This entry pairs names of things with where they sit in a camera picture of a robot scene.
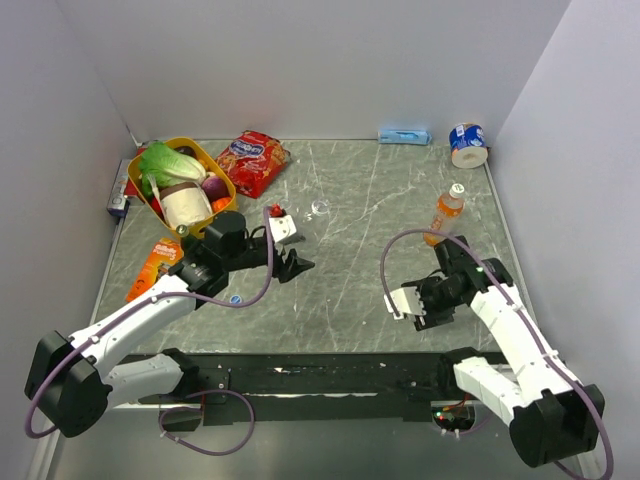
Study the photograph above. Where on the purple toy onion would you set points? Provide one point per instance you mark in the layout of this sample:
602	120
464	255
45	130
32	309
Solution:
215	188

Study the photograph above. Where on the clear plastic water bottle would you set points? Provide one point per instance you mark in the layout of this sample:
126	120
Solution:
318	210

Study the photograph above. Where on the yellow plastic basket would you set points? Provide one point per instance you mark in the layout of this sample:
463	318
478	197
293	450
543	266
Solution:
192	148

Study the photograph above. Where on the red snack bag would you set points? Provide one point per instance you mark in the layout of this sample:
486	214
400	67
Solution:
252	161

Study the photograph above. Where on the purple white box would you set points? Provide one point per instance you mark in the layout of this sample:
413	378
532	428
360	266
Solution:
117	204

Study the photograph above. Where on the orange juice plastic bottle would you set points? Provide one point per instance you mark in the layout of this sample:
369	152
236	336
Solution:
449	207

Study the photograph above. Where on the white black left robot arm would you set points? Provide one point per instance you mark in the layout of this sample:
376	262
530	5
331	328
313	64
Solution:
73	380

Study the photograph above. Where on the orange toy fruit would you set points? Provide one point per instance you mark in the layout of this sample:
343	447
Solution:
221	203

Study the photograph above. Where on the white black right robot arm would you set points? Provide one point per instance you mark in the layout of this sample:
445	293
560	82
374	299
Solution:
550	414

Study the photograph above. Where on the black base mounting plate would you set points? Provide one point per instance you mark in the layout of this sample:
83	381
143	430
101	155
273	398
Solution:
317	386

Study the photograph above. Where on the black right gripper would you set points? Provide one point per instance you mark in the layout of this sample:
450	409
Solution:
432	318

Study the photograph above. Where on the blue tissue pack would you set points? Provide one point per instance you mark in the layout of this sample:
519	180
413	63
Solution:
404	137

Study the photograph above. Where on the green glass bottle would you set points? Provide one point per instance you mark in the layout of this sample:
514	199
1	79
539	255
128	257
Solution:
189	239

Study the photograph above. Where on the blue wrapped toilet roll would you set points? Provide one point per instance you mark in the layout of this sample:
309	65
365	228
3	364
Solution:
468	146

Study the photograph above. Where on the orange razor package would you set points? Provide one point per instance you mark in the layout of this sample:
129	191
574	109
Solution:
164	254

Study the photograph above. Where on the cream brown toy mushroom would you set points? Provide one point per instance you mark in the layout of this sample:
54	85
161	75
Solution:
184	204

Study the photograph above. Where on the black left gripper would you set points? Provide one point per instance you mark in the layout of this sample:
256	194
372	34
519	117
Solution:
292	266

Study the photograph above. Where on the green toy cabbage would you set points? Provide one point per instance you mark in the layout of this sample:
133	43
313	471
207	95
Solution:
168	167

